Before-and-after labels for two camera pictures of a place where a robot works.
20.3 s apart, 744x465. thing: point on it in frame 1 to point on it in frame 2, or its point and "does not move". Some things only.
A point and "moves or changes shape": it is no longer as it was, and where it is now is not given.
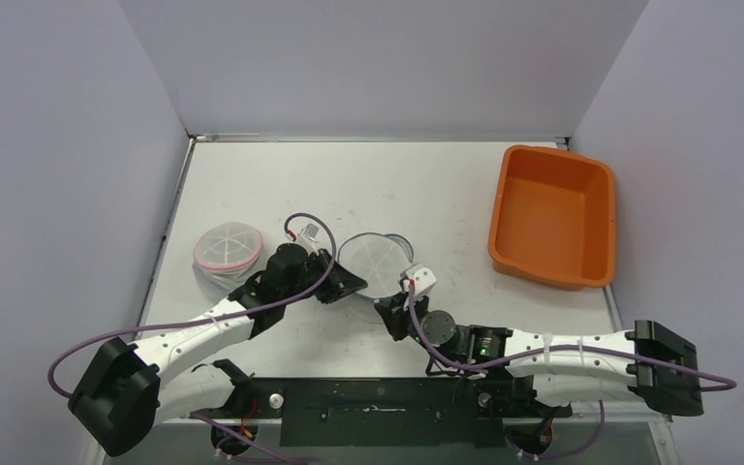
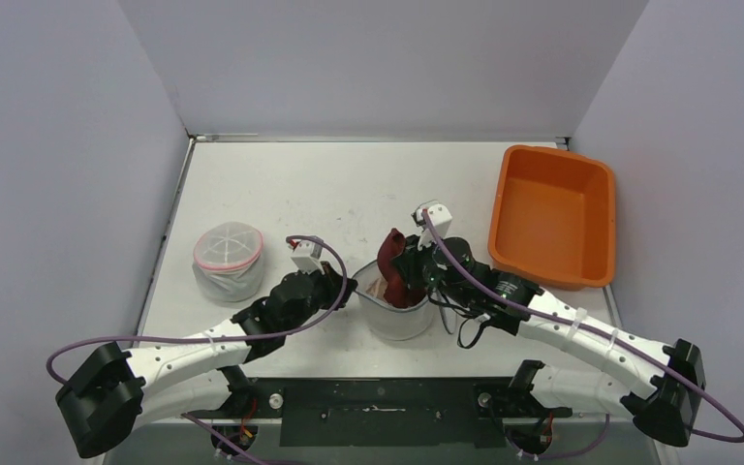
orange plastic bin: x=553 y=218 does not move
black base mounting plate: x=387 y=412 does not move
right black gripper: x=399 y=311 to x=410 y=264
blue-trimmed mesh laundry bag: x=377 y=261 moves or changes shape
